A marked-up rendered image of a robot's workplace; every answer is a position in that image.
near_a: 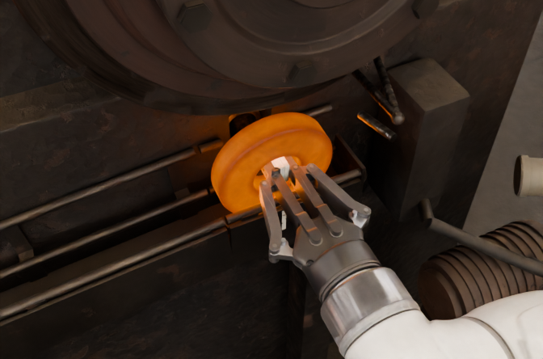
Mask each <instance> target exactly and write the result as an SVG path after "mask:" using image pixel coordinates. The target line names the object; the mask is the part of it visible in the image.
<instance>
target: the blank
mask: <svg viewBox="0 0 543 359"><path fill-rule="evenodd" d="M284 156H292V157H293V159H294V161H295V162H296V164H297V165H299V166H302V167H304V166H307V165H308V164H309V163H313V164H315V165H316V166H317V167H318V168H320V169H321V170H322V171H323V172H324V173H326V170H327V169H328V167H329V166H330V161H331V159H332V145H331V141H330V139H329V137H328V136H327V135H326V133H325V132H324V130H323V129H322V127H321V125H320V124H319V123H318V122H317V121H316V120H315V119H314V118H312V117H311V116H307V115H306V114H303V113H299V112H283V113H278V114H275V115H271V116H267V117H264V118H262V119H260V120H257V121H256V122H254V123H252V124H250V125H248V126H246V127H245V128H244V129H242V130H240V131H239V132H238V133H236V134H235V135H234V136H233V137H232V138H230V139H229V140H228V141H227V142H226V144H225V145H224V146H223V147H222V148H221V150H220V152H219V153H218V155H217V156H216V158H215V160H214V163H213V167H212V171H211V181H212V185H213V187H214V189H215V191H216V193H217V195H218V197H219V199H220V201H221V203H222V204H223V206H224V207H225V208H226V209H228V210H229V211H230V212H232V213H235V212H237V211H239V210H242V209H246V208H249V207H251V206H253V205H257V204H259V203H261V202H260V199H259V183H260V181H261V180H266V177H265V176H264V175H257V173H258V172H259V171H260V170H261V169H262V168H263V167H264V166H265V165H267V164H268V163H269V162H271V161H273V160H275V159H277V158H281V157H284Z"/></svg>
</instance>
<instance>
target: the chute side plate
mask: <svg viewBox="0 0 543 359"><path fill-rule="evenodd" d="M360 184H361V180H360V179H355V180H353V181H351V182H348V183H346V184H343V185H340V187H341V189H342V190H344V191H345V192H346V193H347V194H348V195H349V196H350V197H351V198H352V199H353V200H354V201H357V202H358V199H359V194H360ZM276 211H277V214H278V218H279V220H280V226H281V230H282V211H284V210H283V209H282V207H279V208H278V209H276ZM282 238H285V239H286V240H287V241H288V245H291V244H294V243H295V238H296V233H295V230H294V227H293V225H292V223H291V222H290V221H289V219H288V217H287V215H286V229H284V230H282ZM229 241H230V242H229ZM269 243H270V239H269V236H268V232H267V226H266V222H265V219H264V216H263V214H260V215H259V216H256V217H254V218H250V219H248V220H245V221H243V222H239V223H236V224H233V225H231V226H229V235H228V231H227V229H226V228H223V229H221V230H218V231H216V232H213V233H211V234H209V235H207V236H204V237H203V238H201V239H197V240H195V241H192V242H190V243H187V244H185V245H182V246H181V247H177V248H175V249H173V250H171V251H168V252H166V253H163V254H161V255H159V256H156V257H154V258H152V259H150V260H147V261H145V262H142V263H140V264H137V265H135V266H132V267H131V268H127V269H125V270H123V271H121V272H118V273H116V274H114V275H111V276H109V277H106V278H104V279H102V280H100V281H96V282H95V283H92V284H90V285H87V286H85V287H83V288H81V289H77V290H75V291H74V292H71V293H69V294H66V295H64V296H61V297H59V298H56V299H54V300H52V301H50V302H47V303H45V304H44V305H41V306H38V307H36V308H34V309H31V310H28V311H25V312H23V313H21V314H19V315H16V316H14V317H11V318H9V319H6V320H4V321H2V322H0V359H24V358H27V357H30V356H32V355H34V354H36V353H39V352H41V351H43V350H45V349H47V348H50V347H52V346H54V345H56V344H60V343H61V342H63V341H66V340H68V339H71V338H73V337H75V336H78V335H80V334H82V333H84V332H87V331H89V330H91V329H93V328H95V327H98V326H100V325H102V324H105V323H107V322H110V321H112V320H113V319H117V318H119V317H120V316H122V315H126V314H127V313H130V312H132V311H134V310H137V309H139V308H141V307H143V306H146V305H148V304H150V303H152V302H156V301H157V300H159V299H161V298H164V297H166V296H169V295H171V294H173V293H176V292H178V291H180V290H182V289H185V288H187V287H189V286H191V285H194V284H196V283H198V282H200V281H203V280H205V279H208V278H210V277H212V276H215V275H217V274H218V273H221V272H224V271H225V270H228V269H230V268H232V267H235V266H237V265H240V264H243V263H246V262H247V261H250V260H253V259H256V258H258V257H260V256H264V255H266V254H268V253H269Z"/></svg>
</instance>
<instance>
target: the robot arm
mask: <svg viewBox="0 0 543 359"><path fill-rule="evenodd" d="M261 171H262V173H263V174H264V176H265V177H266V180H261V181H260V183H259V199H260V202H261V206H262V210H263V216H264V219H265V222H266V226H267V232H268V236H269V239H270V243H269V260H270V262H272V263H277V262H278V261H279V260H291V261H292V262H293V263H294V265H295V266H297V267H298V268H299V269H301V270H302V271H303V272H304V274H305V275H306V277H307V279H308V281H309V283H310V284H311V286H312V288H313V289H314V292H315V293H316V294H317V296H318V299H319V300H320V302H321V304H322V307H321V316H322V319H323V321H324V323H325V325H326V326H327V328H328V330H329V332H330V333H331V335H332V337H333V338H334V340H335V343H336V344H337V345H338V347H339V351H340V353H341V355H342V356H343V357H344V358H345V359H543V290H535V291H529V292H525V293H522V294H515V295H512V296H509V297H505V298H501V299H499V300H496V301H493V302H489V303H487V304H485V305H483V306H480V307H478V308H475V309H473V310H472V311H470V312H469V313H468V314H466V315H463V316H461V317H460V318H457V319H451V320H437V319H436V320H432V321H429V320H428V319H427V318H426V317H425V315H424V314H423V313H422V311H421V310H420V308H419V305H418V304H417V303H416V302H415V301H414V300H413V298H412V297H411V296H410V294H409V293H408V291H407V290H406V288H405V287H404V285H403V284H402V283H401V281H400V280H399V278H398V276H397V275H396V273H395V272H394V271H393V270H392V269H391V268H385V267H382V265H381V263H380V262H379V260H378V259H377V257H376V256H375V255H374V253H373V251H372V250H371V248H370V247H369V245H368V244H367V243H366V242H365V241H364V234H363V231H362V229H363V228H364V227H366V226H367V225H368V222H369V218H370V214H371V209H370V208H369V207H368V206H365V205H362V204H361V203H359V202H357V201H354V200H353V199H352V198H351V197H350V196H349V195H348V194H347V193H346V192H345V191H344V190H342V189H341V187H340V186H338V185H337V184H336V183H335V182H334V181H333V180H332V179H331V178H330V177H329V176H327V175H326V174H325V173H324V172H323V171H322V170H321V169H320V168H318V167H317V166H316V165H315V164H313V163H309V164H308V165H307V166H304V167H302V166H299V165H297V164H296V162H295V161H294V159H293V157H292V156H284V157H281V158H277V159H275V160H273V161H271V162H269V163H268V164H267V165H265V166H264V167H263V168H262V169H261ZM288 178H290V182H289V185H290V186H291V184H292V186H293V187H294V189H295V190H296V192H297V194H298V196H299V197H300V198H301V200H302V202H303V204H304V205H305V207H306V208H307V210H308V211H309V213H310V215H311V217H312V218H313V219H310V217H309V215H308V214H307V212H305V211H304V210H303V208H302V207H301V206H300V204H299V202H298V201H297V199H296V197H295V196H294V195H293V192H292V191H291V189H290V188H289V186H288V185H287V183H286V181H288ZM272 193H274V195H275V197H276V199H277V200H278V201H279V203H280V205H281V207H282V209H283V210H284V212H285V213H286V215H287V217H288V219H289V221H290V222H291V223H292V225H293V227H294V230H295V233H296V238H295V243H294V247H293V248H291V247H290V246H289V245H288V241H287V240H286V239H285V238H282V230H281V226H280V220H279V218H278V214H277V211H276V205H275V202H274V199H273V195H272ZM318 193H319V194H320V195H321V196H322V197H323V198H324V199H325V200H326V201H327V202H328V203H329V204H330V205H332V206H333V207H334V208H335V209H336V210H337V211H338V212H339V213H340V214H341V215H342V216H343V217H345V218H346V219H347V220H348V221H346V220H343V219H342V218H339V217H336V216H335V215H334V214H333V213H332V212H331V211H330V209H329V207H328V206H327V204H324V203H323V201H322V199H321V198H320V196H319V195H318Z"/></svg>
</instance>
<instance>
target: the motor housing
mask: <svg viewBox="0 0 543 359"><path fill-rule="evenodd" d="M478 237H479V238H481V239H485V240H486V241H489V242H491V243H494V244H496V245H498V246H500V247H504V248H506V249H508V250H510V251H513V252H515V253H518V254H520V255H522V256H526V257H528V258H529V257H535V258H537V259H538V260H540V261H542V262H543V225H542V224H540V223H539V222H536V221H534V220H530V219H525V220H517V221H513V222H511V223H509V224H506V225H505V226H502V227H499V228H497V229H495V230H492V231H490V232H488V233H486V234H482V235H480V236H478ZM417 286H418V291H419V296H420V299H421V301H422V307H421V311H422V313H423V314H424V315H425V317H426V318H427V319H428V320H429V321H432V320H436V319H437V320H451V319H457V318H460V317H461V316H463V315H466V314H468V313H469V312H470V311H472V310H473V309H475V308H478V307H480V306H483V305H485V304H487V303H489V302H493V301H496V300H499V299H501V298H505V297H509V296H512V295H515V294H522V293H525V292H529V291H535V290H543V278H542V277H539V276H537V275H534V274H532V273H530V272H527V271H524V270H523V269H520V268H517V267H515V266H513V265H510V264H507V263H505V262H503V261H501V260H497V259H496V258H493V257H491V256H488V255H486V254H484V253H481V252H480V251H476V250H474V249H473V248H470V247H467V246H466V245H463V244H459V245H457V246H455V247H452V248H449V249H448V250H447V251H442V252H441V253H439V254H438V255H434V256H431V257H430V258H429V259H428V260H427V261H426V262H424V263H423V264H422V265H421V267H420V269H419V276H418V279H417Z"/></svg>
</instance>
